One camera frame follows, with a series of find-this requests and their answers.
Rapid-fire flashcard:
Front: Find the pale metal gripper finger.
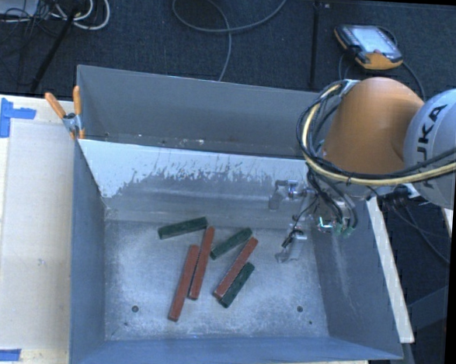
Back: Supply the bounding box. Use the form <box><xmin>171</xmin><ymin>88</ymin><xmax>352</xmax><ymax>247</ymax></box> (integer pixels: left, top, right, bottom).
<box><xmin>273</xmin><ymin>221</ymin><xmax>311</xmax><ymax>266</ymax></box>
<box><xmin>267</xmin><ymin>178</ymin><xmax>304</xmax><ymax>213</ymax></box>

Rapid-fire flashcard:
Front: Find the red-brown flat block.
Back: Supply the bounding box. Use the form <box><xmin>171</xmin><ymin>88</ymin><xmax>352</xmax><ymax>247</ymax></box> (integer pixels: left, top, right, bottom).
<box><xmin>167</xmin><ymin>243</ymin><xmax>202</xmax><ymax>324</ymax></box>
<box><xmin>212</xmin><ymin>234</ymin><xmax>260</xmax><ymax>303</ymax></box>
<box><xmin>186</xmin><ymin>224</ymin><xmax>217</xmax><ymax>303</ymax></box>

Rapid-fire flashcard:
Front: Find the dark green flat block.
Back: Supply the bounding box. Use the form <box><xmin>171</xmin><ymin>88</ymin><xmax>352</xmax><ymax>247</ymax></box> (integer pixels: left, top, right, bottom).
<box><xmin>218</xmin><ymin>259</ymin><xmax>256</xmax><ymax>311</ymax></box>
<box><xmin>208</xmin><ymin>224</ymin><xmax>254</xmax><ymax>264</ymax></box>
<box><xmin>156</xmin><ymin>213</ymin><xmax>210</xmax><ymax>244</ymax></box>

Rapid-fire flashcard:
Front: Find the grey metal bin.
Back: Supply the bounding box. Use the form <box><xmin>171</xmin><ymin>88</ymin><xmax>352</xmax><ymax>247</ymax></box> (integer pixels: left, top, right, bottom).
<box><xmin>55</xmin><ymin>64</ymin><xmax>423</xmax><ymax>364</ymax></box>

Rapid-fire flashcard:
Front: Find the pale wood flat board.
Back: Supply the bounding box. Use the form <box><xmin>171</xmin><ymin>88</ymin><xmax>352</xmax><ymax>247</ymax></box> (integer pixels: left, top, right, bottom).
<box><xmin>0</xmin><ymin>117</ymin><xmax>430</xmax><ymax>364</ymax></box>

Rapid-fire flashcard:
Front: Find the black cylinder on white bracket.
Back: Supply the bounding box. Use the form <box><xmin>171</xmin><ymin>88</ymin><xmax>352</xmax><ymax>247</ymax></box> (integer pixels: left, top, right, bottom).
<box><xmin>378</xmin><ymin>182</ymin><xmax>422</xmax><ymax>211</ymax></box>

